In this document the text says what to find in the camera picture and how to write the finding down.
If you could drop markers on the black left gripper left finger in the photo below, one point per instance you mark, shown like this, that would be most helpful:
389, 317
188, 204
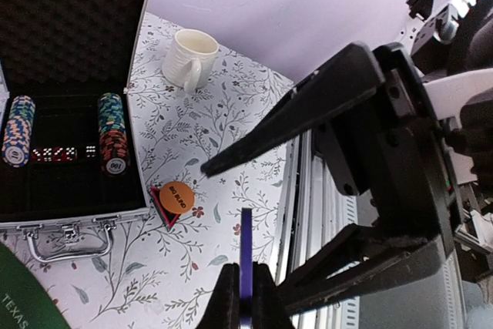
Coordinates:
223, 308

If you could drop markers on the black die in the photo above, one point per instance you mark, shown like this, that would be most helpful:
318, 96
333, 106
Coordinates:
90, 152

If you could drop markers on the green and red chip stack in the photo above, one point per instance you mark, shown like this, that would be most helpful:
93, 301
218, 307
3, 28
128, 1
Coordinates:
113, 142

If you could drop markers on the orange big blind button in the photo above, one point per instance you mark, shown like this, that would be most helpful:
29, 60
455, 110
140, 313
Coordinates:
177, 197

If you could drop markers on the aluminium front rail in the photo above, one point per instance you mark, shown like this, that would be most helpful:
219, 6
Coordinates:
311, 211

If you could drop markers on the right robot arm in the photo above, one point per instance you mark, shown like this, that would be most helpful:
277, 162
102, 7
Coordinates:
451, 50

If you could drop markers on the white ribbed mug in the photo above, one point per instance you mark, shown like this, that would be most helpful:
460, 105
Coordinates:
190, 59

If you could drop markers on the green round poker mat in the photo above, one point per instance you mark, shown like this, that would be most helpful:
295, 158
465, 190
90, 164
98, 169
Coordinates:
24, 301

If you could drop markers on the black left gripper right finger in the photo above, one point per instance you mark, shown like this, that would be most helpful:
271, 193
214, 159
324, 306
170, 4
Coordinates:
267, 308

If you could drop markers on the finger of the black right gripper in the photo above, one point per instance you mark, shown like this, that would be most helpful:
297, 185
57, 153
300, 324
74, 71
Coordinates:
342, 82

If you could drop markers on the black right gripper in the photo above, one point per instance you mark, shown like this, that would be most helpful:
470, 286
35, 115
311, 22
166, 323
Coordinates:
388, 144

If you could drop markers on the red dice row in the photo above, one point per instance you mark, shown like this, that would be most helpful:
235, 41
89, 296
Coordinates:
56, 154

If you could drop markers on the aluminium poker chip case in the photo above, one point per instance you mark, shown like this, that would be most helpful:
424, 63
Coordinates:
65, 54

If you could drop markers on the black red triangle token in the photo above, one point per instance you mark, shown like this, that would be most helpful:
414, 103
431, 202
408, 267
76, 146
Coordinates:
168, 218

